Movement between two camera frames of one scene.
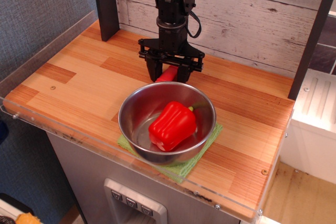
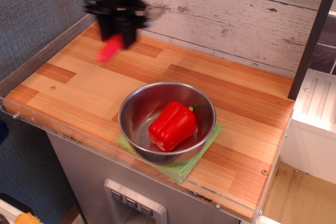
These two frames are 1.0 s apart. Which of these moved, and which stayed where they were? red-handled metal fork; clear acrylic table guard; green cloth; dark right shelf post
Moved: red-handled metal fork
Stayed: green cloth; clear acrylic table guard; dark right shelf post
